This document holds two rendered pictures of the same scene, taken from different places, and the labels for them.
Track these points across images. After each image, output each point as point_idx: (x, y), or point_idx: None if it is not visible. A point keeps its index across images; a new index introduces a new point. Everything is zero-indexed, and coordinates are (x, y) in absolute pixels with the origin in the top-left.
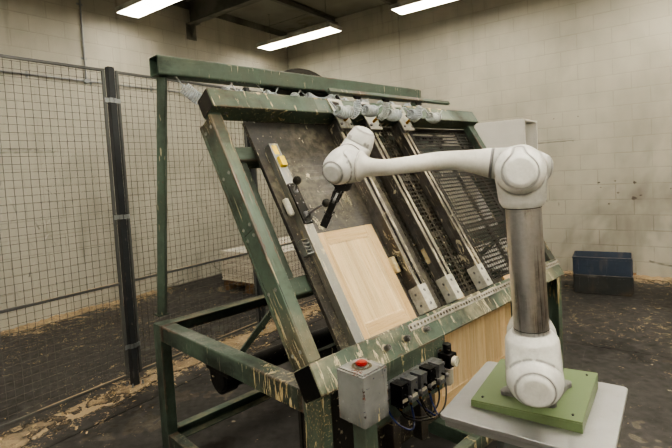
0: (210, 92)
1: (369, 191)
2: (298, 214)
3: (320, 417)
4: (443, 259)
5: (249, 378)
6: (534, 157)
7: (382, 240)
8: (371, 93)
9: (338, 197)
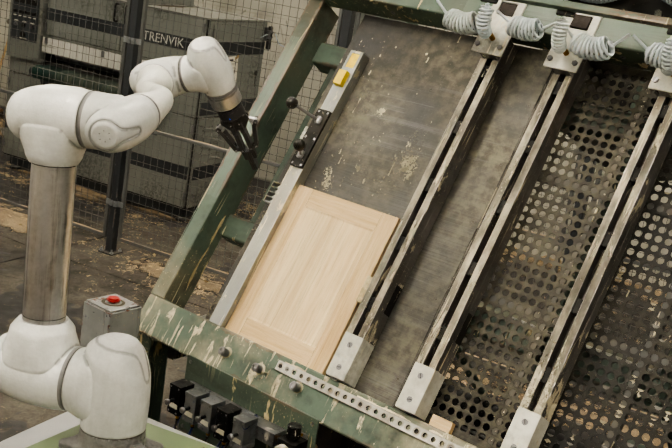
0: None
1: (427, 167)
2: None
3: None
4: (446, 340)
5: None
6: (13, 96)
7: None
8: None
9: (225, 127)
